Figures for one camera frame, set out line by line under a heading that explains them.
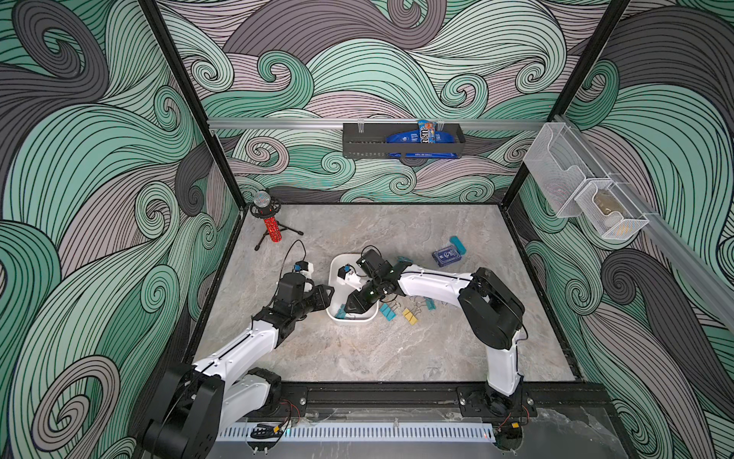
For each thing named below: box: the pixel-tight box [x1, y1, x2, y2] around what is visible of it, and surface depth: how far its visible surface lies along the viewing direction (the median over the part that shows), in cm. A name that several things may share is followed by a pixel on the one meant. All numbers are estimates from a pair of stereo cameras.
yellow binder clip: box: [402, 307, 419, 326], surface depth 89 cm
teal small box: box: [449, 235, 468, 256], surface depth 108 cm
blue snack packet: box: [417, 119, 437, 145], surface depth 92 cm
